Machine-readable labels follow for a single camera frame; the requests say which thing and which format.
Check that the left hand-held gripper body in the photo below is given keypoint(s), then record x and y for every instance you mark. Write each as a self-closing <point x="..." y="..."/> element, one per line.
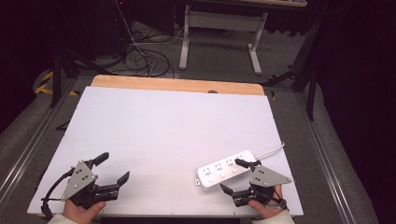
<point x="79" y="179"/>

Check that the white metal desk frame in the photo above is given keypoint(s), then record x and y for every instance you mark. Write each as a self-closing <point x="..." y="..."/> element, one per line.
<point x="222" y="20"/>

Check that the wooden desk top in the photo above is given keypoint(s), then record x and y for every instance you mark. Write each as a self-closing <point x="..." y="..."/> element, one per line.
<point x="255" y="2"/>

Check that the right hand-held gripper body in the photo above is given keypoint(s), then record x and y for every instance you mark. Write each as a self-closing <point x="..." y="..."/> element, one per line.
<point x="266" y="178"/>

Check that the yellow black floor tape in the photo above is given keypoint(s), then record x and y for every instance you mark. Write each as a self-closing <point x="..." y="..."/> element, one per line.
<point x="46" y="82"/>

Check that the white power strip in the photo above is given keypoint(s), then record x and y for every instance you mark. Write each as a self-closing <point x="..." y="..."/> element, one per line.
<point x="218" y="172"/>

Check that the aluminium rail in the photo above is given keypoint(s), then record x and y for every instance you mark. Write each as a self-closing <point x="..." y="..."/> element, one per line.
<point x="29" y="146"/>
<point x="327" y="161"/>

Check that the person's right hand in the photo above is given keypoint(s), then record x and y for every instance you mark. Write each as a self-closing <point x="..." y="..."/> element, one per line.
<point x="269" y="210"/>

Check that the black metal stand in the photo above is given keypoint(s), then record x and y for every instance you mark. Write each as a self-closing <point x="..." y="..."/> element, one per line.
<point x="57" y="71"/>
<point x="306" y="68"/>

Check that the white table cover board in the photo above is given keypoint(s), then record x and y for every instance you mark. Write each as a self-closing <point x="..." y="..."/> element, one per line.
<point x="162" y="133"/>

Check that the person's left hand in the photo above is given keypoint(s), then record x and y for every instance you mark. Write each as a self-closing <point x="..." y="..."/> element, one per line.
<point x="81" y="213"/>

